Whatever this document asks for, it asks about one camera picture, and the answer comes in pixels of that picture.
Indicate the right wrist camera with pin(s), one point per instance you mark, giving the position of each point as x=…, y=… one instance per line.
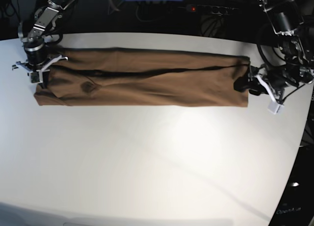
x=34, y=77

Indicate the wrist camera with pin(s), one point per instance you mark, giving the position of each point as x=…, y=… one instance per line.
x=34, y=77
x=275, y=108

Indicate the brown T-shirt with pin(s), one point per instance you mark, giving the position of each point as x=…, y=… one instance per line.
x=118, y=76

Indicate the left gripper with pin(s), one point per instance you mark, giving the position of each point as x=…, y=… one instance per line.
x=262, y=81

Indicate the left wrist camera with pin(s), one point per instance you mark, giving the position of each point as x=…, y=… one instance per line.
x=275, y=108

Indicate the black power strip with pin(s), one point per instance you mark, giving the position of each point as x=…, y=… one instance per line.
x=212, y=9

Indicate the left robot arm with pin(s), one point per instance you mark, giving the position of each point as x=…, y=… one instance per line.
x=292, y=31

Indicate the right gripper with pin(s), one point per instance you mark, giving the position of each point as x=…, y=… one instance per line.
x=39, y=60

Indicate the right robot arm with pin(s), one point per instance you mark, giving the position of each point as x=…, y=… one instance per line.
x=43, y=25

